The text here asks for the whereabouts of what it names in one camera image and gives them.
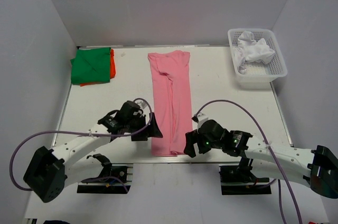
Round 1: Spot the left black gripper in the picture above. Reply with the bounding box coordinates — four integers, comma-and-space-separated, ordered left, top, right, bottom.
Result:
126, 113, 163, 142

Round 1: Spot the pink t shirt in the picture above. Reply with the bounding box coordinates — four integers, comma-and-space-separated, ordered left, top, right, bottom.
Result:
148, 50, 192, 157

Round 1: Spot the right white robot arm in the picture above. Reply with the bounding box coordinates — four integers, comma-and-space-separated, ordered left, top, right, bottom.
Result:
184, 119, 337, 199

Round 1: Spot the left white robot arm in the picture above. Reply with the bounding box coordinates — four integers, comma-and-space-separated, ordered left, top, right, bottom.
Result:
23, 98, 163, 203

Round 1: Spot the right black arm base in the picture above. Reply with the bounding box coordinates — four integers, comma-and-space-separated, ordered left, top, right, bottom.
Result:
219, 165, 272, 195

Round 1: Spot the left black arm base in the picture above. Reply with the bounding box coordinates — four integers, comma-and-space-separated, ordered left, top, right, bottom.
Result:
77, 164, 133, 195

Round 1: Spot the orange folded t shirt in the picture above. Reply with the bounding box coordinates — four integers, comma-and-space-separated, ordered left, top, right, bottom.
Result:
80, 49, 116, 87

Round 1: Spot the green folded t shirt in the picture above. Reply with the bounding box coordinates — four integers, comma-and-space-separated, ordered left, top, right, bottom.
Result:
70, 47, 111, 85

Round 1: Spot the white plastic basket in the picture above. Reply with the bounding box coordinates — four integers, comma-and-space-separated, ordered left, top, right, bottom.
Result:
228, 28, 288, 88

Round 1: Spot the white crumpled t shirt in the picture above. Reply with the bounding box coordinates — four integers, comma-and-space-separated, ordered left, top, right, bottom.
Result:
233, 31, 276, 74

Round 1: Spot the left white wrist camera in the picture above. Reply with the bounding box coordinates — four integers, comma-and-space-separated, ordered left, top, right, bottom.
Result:
133, 98, 148, 113

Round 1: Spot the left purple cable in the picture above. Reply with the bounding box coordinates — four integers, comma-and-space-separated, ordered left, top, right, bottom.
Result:
10, 98, 154, 192

